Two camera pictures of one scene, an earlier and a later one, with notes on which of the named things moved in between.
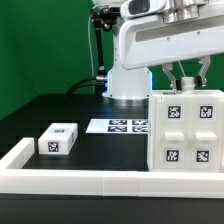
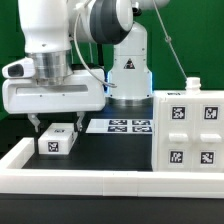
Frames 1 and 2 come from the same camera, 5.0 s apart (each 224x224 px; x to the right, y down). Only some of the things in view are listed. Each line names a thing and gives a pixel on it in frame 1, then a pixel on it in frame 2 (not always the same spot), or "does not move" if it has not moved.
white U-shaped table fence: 16,180 does not move
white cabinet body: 186,131 does not move
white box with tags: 58,139 does not move
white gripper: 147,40 to 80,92
